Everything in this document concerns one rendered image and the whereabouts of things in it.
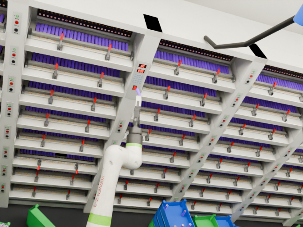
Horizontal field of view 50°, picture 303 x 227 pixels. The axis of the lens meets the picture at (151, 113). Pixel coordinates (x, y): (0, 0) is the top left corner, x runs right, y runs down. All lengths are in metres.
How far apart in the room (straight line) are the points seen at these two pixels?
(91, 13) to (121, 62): 0.34
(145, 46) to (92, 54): 0.31
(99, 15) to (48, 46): 0.34
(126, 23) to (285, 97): 1.24
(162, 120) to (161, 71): 0.41
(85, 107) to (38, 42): 0.52
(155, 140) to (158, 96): 0.40
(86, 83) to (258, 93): 1.13
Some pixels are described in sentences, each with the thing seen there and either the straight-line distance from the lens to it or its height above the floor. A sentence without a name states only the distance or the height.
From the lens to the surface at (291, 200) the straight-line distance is 3.57.
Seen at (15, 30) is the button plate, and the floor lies 1.58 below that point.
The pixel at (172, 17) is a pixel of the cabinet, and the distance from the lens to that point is 2.13.
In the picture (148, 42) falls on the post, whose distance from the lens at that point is 1.87.
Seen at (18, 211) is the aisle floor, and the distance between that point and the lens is 2.95.
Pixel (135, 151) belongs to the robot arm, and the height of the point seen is 1.23.
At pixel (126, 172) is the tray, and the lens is 2.63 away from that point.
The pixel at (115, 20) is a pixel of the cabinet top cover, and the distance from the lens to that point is 1.81.
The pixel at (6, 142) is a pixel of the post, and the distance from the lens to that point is 2.38.
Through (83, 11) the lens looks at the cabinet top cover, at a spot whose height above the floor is 1.76.
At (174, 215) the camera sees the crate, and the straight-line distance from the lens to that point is 2.62.
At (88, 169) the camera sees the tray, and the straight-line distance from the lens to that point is 2.57.
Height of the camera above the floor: 2.47
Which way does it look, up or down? 36 degrees down
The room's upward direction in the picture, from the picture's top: 23 degrees clockwise
